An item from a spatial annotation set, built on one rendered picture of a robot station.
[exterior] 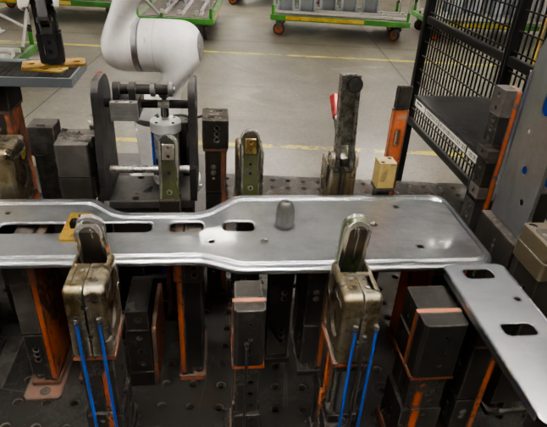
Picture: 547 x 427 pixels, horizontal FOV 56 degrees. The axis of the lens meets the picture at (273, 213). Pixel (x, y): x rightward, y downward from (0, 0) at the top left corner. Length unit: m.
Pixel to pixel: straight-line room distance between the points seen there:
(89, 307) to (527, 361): 0.54
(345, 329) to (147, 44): 0.81
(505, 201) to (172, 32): 0.78
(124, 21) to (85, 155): 0.37
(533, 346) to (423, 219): 0.31
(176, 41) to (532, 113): 0.74
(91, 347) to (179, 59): 0.71
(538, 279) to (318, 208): 0.37
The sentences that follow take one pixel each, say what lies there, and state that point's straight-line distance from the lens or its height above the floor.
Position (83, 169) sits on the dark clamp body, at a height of 1.03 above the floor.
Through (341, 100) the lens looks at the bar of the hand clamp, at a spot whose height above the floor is 1.17.
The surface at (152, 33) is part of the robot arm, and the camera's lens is 1.24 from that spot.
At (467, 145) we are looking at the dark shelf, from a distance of 1.25.
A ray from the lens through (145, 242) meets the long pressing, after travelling 0.83.
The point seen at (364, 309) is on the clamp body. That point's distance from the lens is 0.67.
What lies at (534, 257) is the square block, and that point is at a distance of 0.87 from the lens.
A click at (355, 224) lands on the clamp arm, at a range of 0.67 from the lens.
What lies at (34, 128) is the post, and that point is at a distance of 1.04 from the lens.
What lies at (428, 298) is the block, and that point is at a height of 0.98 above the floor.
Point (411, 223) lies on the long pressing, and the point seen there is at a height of 1.00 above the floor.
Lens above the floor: 1.45
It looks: 30 degrees down
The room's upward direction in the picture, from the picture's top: 3 degrees clockwise
